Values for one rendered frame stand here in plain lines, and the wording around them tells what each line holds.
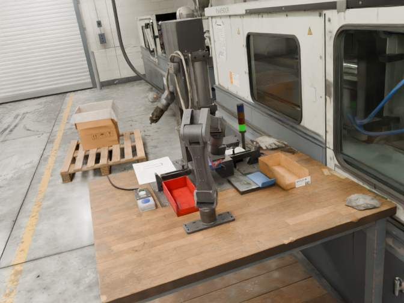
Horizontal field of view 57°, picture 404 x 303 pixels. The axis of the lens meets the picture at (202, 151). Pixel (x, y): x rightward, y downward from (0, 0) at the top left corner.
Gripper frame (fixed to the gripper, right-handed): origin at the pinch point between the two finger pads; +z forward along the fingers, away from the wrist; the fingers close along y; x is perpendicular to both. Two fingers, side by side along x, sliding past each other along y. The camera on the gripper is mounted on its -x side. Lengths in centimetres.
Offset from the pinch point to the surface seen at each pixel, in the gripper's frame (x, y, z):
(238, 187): -6.5, -15.7, 1.4
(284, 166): -35.6, -6.9, 7.2
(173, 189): 19.7, -0.9, 11.8
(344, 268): -60, -50, 51
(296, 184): -29.8, -24.6, -3.6
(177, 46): 6, 39, -39
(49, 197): 109, 164, 211
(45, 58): 127, 809, 464
